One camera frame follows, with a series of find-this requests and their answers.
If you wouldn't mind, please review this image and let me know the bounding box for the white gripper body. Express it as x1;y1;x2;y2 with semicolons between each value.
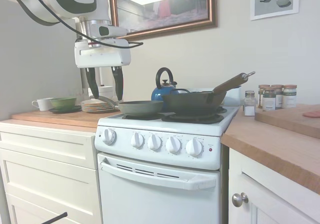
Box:
74;39;132;69

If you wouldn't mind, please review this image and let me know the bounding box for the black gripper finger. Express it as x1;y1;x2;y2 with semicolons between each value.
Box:
84;67;100;100
110;66;125;102

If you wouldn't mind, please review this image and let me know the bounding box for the white round canister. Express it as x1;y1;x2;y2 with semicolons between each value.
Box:
96;85;115;100

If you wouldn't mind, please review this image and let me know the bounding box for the tan plate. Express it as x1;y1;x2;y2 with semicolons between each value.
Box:
80;102;117;108
81;108;117;114
80;105;117;111
80;98;116;105

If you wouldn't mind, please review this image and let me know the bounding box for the small grey frying pan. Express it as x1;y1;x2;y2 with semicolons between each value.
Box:
96;95;165;116

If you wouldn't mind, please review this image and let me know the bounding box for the dark saucer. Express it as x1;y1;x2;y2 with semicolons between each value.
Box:
47;106;82;114

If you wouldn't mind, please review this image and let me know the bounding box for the green bowl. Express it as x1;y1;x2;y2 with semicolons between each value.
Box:
49;97;78;111

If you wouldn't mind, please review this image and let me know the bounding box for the white mug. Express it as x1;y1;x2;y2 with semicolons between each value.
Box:
31;97;55;112

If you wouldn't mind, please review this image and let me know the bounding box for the large white oven knob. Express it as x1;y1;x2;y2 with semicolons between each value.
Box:
102;128;118;146

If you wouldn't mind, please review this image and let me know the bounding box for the shallow cream drawer front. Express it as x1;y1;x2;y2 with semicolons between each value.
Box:
0;131;98;170

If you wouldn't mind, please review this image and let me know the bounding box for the cream drawer cabinet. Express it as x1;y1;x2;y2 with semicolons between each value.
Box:
0;122;104;224

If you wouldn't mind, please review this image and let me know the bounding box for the deep cream drawer front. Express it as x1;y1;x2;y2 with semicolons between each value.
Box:
0;147;100;219
4;191;103;224

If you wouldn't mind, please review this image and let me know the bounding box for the white oven door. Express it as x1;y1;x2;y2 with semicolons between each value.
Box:
96;151;222;224

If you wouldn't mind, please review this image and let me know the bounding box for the glass salt shaker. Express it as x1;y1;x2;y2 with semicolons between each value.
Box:
243;90;256;117

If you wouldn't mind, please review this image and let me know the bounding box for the thin black rod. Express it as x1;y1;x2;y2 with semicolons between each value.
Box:
38;211;69;224

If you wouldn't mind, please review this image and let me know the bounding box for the spice jar, copper lid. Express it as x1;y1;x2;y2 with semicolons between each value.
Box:
270;84;285;110
257;84;271;109
262;87;277;112
282;84;298;109

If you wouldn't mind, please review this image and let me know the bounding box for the round metal cabinet knob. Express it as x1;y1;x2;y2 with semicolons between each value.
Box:
231;191;250;208

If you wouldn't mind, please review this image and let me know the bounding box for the wooden cutting board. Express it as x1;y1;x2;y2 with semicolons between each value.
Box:
254;104;320;140

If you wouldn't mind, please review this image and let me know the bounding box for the white-bordered still life poster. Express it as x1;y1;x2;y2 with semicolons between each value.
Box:
249;0;300;22

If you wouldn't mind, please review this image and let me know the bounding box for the pink flat item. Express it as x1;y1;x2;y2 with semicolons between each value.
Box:
302;111;320;119

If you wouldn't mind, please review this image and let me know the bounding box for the blue kettle, black handle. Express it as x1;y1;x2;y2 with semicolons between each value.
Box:
150;67;185;102

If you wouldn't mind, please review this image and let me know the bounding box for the black wok, wooden handle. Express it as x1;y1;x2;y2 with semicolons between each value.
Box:
161;71;256;117

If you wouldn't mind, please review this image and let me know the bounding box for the framed painting, bronze frame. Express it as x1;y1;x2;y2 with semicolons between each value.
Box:
107;0;219;41

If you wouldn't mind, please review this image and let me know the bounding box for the flat black cable band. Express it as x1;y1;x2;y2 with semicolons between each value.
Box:
3;0;62;26

